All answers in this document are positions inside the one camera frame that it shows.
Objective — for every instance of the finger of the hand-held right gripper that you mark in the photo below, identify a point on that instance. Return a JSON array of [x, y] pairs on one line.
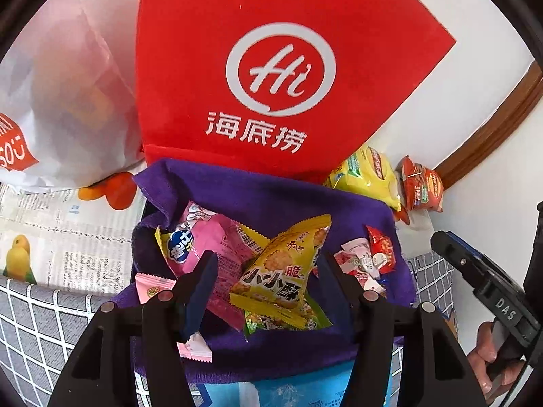
[[479, 275]]

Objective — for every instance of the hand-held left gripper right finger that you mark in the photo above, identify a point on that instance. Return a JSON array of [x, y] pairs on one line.
[[335, 284]]

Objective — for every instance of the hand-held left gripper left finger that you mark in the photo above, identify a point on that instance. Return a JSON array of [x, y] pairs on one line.
[[197, 301]]

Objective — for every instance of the pink peach snack packet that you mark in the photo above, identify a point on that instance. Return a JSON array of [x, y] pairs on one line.
[[155, 286]]

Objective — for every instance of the yellow cracker snack packet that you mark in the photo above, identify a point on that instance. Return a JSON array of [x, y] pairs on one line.
[[275, 271]]

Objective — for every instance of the purple cloth lined box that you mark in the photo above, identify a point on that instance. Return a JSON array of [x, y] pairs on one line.
[[275, 195]]

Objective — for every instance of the person's right hand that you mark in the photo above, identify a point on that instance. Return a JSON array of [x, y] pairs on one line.
[[481, 347]]

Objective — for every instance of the white red candy packet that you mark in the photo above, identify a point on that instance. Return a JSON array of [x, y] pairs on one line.
[[356, 250], [360, 280]]

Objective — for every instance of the pink snack packet blue logo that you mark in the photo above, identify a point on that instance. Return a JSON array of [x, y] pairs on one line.
[[220, 237]]

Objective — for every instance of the orange red snack packet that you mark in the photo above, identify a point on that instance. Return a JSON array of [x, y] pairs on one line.
[[424, 186]]

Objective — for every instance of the light blue tissue box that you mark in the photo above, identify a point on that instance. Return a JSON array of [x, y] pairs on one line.
[[297, 390]]

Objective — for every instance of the yellow green snack packet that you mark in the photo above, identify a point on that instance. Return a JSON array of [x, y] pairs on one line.
[[373, 174]]

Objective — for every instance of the brown wooden trim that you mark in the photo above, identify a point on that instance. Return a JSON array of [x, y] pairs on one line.
[[496, 131]]

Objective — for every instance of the bird printed paper sheet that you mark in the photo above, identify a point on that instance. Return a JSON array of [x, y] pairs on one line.
[[63, 229]]

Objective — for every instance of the grey checked blanket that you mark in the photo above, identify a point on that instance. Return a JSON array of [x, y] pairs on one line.
[[42, 318]]

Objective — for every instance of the red shopping bag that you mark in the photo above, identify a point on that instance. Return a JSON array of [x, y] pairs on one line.
[[178, 72]]

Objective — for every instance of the white shopping bag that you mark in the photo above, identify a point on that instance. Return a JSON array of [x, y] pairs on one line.
[[63, 93]]

